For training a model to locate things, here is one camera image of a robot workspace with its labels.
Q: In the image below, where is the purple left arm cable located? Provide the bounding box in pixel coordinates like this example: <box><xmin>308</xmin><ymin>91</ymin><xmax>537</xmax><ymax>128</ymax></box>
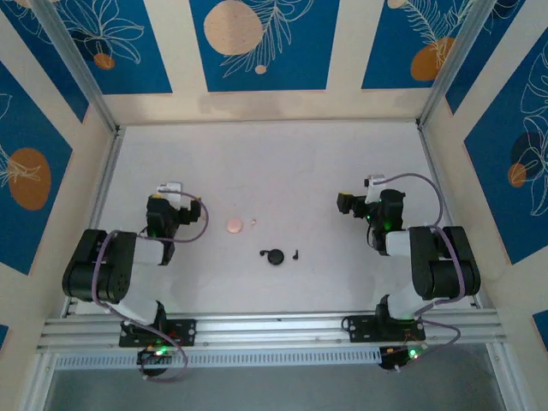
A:
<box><xmin>92</xmin><ymin>191</ymin><xmax>211</xmax><ymax>383</ymax></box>

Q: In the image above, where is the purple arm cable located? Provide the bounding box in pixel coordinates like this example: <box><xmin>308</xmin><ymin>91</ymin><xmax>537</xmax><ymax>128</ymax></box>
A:
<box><xmin>92</xmin><ymin>191</ymin><xmax>211</xmax><ymax>383</ymax></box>
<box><xmin>376</xmin><ymin>172</ymin><xmax>468</xmax><ymax>373</ymax></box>

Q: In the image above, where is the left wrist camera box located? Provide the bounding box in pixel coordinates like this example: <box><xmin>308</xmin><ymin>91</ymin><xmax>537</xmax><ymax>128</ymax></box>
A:
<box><xmin>156</xmin><ymin>182</ymin><xmax>183</xmax><ymax>202</ymax></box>

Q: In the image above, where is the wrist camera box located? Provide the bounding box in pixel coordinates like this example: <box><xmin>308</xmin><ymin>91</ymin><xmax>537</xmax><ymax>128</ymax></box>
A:
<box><xmin>156</xmin><ymin>182</ymin><xmax>183</xmax><ymax>202</ymax></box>
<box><xmin>363</xmin><ymin>174</ymin><xmax>389</xmax><ymax>205</ymax></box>

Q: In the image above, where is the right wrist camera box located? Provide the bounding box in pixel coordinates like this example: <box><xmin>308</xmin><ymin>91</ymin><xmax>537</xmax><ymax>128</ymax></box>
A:
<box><xmin>363</xmin><ymin>174</ymin><xmax>389</xmax><ymax>205</ymax></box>

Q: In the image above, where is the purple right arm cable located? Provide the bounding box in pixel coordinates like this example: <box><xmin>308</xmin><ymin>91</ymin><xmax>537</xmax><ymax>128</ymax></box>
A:
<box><xmin>376</xmin><ymin>172</ymin><xmax>468</xmax><ymax>373</ymax></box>

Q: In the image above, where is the aluminium table side rail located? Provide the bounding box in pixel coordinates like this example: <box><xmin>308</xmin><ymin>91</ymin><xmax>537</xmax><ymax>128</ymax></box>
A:
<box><xmin>62</xmin><ymin>126</ymin><xmax>128</xmax><ymax>318</ymax></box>
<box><xmin>417</xmin><ymin>123</ymin><xmax>487</xmax><ymax>309</ymax></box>

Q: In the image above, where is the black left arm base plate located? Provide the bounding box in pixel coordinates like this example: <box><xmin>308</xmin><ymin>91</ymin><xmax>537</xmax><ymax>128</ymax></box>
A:
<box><xmin>118</xmin><ymin>319</ymin><xmax>198</xmax><ymax>348</ymax></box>

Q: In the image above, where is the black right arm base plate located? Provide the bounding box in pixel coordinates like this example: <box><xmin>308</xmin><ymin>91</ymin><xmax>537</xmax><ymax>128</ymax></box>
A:
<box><xmin>344</xmin><ymin>314</ymin><xmax>427</xmax><ymax>343</ymax></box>

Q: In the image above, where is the aluminium mounting rail frame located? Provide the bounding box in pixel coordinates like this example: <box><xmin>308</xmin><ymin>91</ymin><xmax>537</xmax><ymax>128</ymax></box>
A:
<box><xmin>36</xmin><ymin>307</ymin><xmax>509</xmax><ymax>354</ymax></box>

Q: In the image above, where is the aluminium frame post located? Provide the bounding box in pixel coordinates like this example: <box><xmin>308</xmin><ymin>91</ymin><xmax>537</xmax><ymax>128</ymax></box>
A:
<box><xmin>32</xmin><ymin>0</ymin><xmax>121</xmax><ymax>134</ymax></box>
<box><xmin>417</xmin><ymin>0</ymin><xmax>500</xmax><ymax>129</ymax></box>

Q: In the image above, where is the white slotted cable duct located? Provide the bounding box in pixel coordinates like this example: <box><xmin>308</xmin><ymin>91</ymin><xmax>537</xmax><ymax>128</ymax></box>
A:
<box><xmin>53</xmin><ymin>351</ymin><xmax>384</xmax><ymax>372</ymax></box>

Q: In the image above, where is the aluminium frame leg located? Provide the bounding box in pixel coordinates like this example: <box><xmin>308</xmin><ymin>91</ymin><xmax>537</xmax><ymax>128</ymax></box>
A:
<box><xmin>485</xmin><ymin>342</ymin><xmax>530</xmax><ymax>411</ymax></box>
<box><xmin>15</xmin><ymin>353</ymin><xmax>59</xmax><ymax>411</ymax></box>

